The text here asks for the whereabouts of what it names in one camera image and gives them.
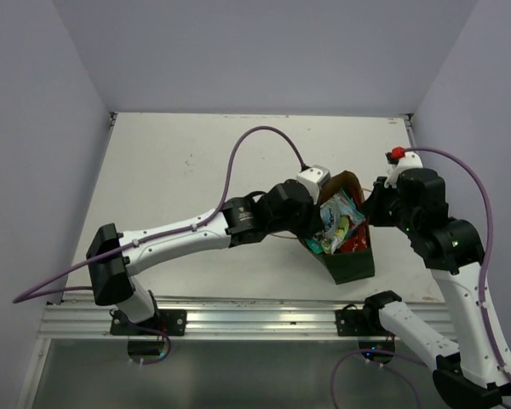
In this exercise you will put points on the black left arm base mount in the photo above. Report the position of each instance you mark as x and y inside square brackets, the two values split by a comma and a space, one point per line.
[149, 341]

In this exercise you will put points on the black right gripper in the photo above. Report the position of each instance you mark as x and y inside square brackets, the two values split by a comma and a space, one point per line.
[371, 205]

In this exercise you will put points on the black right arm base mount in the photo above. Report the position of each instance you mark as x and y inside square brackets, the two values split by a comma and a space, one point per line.
[351, 321]

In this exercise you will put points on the red Doritos chip bag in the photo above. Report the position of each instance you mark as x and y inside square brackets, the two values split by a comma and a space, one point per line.
[358, 241]

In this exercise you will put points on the aluminium table edge rail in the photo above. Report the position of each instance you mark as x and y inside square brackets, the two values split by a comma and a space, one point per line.
[207, 319]

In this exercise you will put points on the green Fox's candy bag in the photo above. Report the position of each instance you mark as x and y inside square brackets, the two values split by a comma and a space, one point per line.
[314, 243]

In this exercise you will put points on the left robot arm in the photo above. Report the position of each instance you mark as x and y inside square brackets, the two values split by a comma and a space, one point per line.
[116, 258]

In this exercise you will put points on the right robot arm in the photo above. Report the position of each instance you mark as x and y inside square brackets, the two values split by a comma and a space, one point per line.
[472, 371]

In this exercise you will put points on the green paper bag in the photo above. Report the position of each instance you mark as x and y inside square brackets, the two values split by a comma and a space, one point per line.
[345, 267]

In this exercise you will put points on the light green small snack packet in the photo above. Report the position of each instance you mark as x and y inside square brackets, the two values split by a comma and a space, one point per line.
[338, 237]

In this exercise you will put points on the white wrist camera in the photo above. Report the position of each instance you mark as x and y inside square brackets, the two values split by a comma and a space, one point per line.
[401, 160]
[313, 179]

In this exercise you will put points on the grey small snack packet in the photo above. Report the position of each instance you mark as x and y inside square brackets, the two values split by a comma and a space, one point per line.
[333, 209]

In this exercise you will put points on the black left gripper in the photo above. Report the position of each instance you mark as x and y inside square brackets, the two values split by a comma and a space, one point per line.
[312, 224]

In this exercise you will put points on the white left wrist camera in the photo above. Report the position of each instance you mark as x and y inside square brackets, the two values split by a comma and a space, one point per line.
[313, 179]

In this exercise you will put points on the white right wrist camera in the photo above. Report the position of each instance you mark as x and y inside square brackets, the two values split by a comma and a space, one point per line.
[401, 160]

